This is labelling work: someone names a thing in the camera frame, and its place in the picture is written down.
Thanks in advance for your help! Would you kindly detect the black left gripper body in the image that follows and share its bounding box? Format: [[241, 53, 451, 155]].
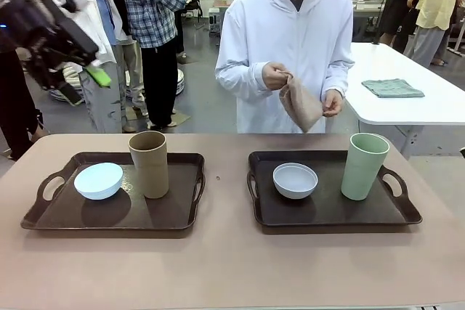
[[0, 0, 100, 82]]

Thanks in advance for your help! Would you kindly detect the person in plaid shirt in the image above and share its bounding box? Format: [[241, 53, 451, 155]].
[[118, 0, 190, 129]]

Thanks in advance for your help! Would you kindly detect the mint green tall cup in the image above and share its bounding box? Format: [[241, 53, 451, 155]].
[[340, 132, 390, 202]]

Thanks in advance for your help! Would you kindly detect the person's left hand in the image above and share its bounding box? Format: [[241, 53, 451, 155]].
[[321, 89, 344, 118]]

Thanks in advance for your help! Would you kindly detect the green cloth mat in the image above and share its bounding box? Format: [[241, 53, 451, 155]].
[[361, 78, 425, 99]]

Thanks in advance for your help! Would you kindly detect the white side table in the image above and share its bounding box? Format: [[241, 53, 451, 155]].
[[343, 41, 465, 160]]

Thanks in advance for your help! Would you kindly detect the person's left forearm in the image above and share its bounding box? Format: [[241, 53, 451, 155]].
[[319, 59, 355, 102]]

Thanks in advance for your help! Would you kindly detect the person's right hand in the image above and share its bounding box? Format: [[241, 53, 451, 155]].
[[262, 62, 294, 91]]

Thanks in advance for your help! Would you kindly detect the dark brown serving tray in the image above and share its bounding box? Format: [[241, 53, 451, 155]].
[[246, 150, 424, 227], [20, 151, 206, 232]]

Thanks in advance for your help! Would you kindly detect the person in white shirt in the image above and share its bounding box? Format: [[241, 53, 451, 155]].
[[25, 0, 128, 134]]

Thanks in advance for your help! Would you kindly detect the grey blue bowl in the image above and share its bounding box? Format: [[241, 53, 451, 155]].
[[272, 163, 319, 200]]

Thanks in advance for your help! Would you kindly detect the light blue bowl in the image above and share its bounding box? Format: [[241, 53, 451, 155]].
[[73, 163, 124, 201]]

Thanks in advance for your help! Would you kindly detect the black office chair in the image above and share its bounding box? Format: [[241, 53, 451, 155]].
[[183, 0, 203, 23]]

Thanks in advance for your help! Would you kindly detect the person's right forearm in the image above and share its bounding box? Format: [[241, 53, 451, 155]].
[[214, 59, 272, 91]]

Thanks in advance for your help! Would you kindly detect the tan tall cup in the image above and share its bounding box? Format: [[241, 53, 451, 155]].
[[127, 130, 170, 200]]

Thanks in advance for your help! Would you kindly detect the white blue round floor base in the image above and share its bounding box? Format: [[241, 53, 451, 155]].
[[49, 62, 188, 104]]

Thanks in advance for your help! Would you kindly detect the grey background workbench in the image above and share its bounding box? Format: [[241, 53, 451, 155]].
[[350, 0, 386, 42]]

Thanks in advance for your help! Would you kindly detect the person in white hoodie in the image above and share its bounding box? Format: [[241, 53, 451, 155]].
[[214, 0, 355, 134]]

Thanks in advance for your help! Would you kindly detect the beige cloth mat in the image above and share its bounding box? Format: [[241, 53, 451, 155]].
[[278, 72, 323, 134]]

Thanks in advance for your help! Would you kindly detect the person in dark clothes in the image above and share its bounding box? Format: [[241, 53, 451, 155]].
[[0, 43, 50, 161]]

